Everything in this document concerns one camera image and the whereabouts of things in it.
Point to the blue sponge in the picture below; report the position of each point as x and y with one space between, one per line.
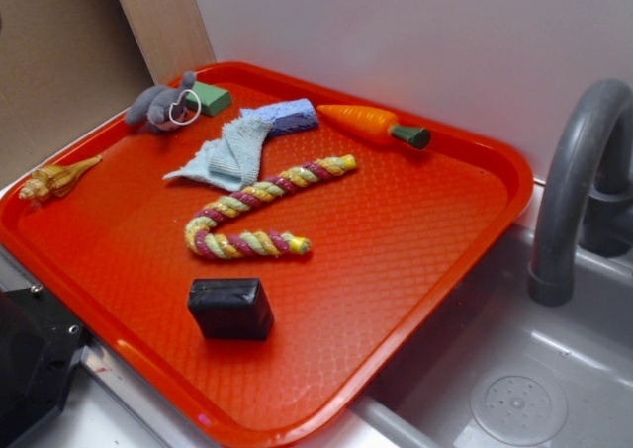
285 117

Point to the multicolour twisted rope toy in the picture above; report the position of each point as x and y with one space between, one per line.
200 233

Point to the orange toy carrot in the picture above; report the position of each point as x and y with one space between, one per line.
375 125

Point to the green block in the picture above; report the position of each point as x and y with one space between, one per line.
209 100

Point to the grey plush toy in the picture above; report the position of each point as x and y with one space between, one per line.
163 108

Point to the grey toy faucet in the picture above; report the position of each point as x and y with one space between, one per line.
587 199

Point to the yellow seashell toy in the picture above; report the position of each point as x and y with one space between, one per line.
54 180

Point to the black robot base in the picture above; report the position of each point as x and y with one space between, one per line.
41 345

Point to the wooden board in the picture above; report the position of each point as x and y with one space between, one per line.
171 36

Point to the grey toy sink basin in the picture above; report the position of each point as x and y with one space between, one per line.
491 368

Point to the red plastic tray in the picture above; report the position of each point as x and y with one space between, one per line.
390 240

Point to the black box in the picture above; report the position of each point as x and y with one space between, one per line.
232 309

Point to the cardboard panel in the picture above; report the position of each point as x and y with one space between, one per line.
66 67

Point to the light blue cloth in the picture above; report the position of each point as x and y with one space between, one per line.
232 161

